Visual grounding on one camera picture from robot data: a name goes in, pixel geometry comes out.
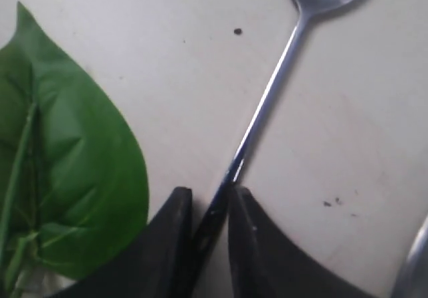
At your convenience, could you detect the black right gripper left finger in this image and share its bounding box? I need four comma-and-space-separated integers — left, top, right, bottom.
51, 186, 193, 298

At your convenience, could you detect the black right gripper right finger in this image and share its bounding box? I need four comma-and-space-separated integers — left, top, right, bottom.
228, 186, 369, 297

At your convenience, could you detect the artificial red anthurium plant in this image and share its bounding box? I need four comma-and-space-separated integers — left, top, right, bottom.
1, 3, 149, 297

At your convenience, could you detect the metal spoon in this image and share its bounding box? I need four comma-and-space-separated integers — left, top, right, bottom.
173, 0, 357, 297

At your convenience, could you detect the round steel plate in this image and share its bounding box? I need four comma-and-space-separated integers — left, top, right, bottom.
391, 218, 427, 298

